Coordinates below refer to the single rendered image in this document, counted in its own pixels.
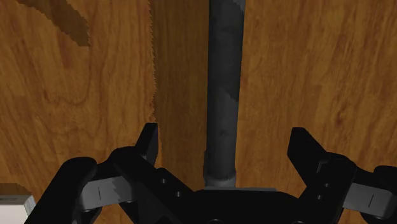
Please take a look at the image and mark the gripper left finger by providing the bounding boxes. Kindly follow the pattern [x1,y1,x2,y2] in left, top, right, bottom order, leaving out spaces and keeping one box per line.
[24,122,195,224]

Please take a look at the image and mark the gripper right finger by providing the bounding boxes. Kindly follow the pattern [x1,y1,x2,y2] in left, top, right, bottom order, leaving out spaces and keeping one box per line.
[286,127,397,224]

